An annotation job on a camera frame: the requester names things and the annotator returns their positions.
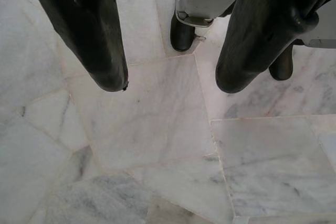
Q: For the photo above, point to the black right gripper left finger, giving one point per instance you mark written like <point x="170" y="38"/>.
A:
<point x="84" y="24"/>

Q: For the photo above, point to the robot left leg grey black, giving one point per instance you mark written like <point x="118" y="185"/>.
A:
<point x="282" y="66"/>

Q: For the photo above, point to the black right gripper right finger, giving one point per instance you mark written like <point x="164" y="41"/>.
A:
<point x="246" y="37"/>

